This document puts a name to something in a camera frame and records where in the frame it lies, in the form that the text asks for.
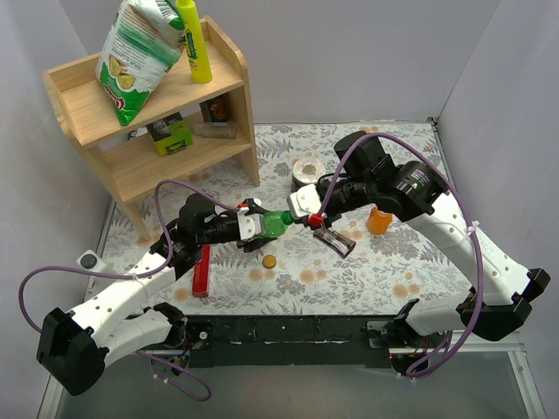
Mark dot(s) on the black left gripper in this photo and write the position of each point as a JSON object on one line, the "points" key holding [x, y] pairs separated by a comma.
{"points": [[226, 228]]}

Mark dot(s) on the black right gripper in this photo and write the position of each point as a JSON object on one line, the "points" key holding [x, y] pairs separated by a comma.
{"points": [[321, 211]]}

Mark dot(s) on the green plastic bottle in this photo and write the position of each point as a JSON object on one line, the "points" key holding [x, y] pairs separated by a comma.
{"points": [[276, 223]]}

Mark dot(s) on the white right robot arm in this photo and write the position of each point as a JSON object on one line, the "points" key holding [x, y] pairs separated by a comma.
{"points": [[417, 194]]}

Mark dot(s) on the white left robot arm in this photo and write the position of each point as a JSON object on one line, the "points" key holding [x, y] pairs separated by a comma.
{"points": [[76, 347]]}

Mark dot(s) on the orange bottle cap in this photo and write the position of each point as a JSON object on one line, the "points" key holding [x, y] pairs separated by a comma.
{"points": [[269, 261]]}

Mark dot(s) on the orange juice bottle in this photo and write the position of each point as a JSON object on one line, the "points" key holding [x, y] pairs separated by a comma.
{"points": [[378, 222]]}

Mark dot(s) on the yellow squeeze bottle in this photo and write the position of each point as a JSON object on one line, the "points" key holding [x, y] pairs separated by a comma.
{"points": [[195, 44]]}

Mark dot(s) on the floral table mat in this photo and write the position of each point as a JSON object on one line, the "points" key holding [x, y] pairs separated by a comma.
{"points": [[380, 275]]}

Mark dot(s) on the brown chocolate bar wrapper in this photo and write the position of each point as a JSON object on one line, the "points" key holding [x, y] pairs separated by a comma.
{"points": [[342, 245]]}

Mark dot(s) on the red toothpaste box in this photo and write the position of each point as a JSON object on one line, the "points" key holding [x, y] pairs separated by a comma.
{"points": [[201, 276]]}

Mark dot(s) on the wooden shelf unit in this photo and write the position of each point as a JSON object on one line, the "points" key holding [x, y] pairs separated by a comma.
{"points": [[131, 171]]}

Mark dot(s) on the dark orange box on shelf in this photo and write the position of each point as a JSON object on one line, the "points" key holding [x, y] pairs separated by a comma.
{"points": [[215, 110]]}

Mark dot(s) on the green black box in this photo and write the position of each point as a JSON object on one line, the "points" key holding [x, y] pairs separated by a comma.
{"points": [[170, 134]]}

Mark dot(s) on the white button box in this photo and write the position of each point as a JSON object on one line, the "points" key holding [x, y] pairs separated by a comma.
{"points": [[91, 261]]}

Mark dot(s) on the green white chips bag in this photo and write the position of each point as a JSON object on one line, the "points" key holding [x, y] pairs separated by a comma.
{"points": [[145, 40]]}

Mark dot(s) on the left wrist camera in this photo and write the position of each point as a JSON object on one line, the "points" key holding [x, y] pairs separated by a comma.
{"points": [[250, 225]]}

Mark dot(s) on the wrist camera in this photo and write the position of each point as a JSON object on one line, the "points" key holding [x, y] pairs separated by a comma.
{"points": [[250, 225], [305, 207]]}

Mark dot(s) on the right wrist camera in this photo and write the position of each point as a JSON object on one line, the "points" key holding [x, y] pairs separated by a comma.
{"points": [[305, 207]]}

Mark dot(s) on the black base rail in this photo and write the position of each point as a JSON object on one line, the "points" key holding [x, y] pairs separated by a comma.
{"points": [[301, 340]]}

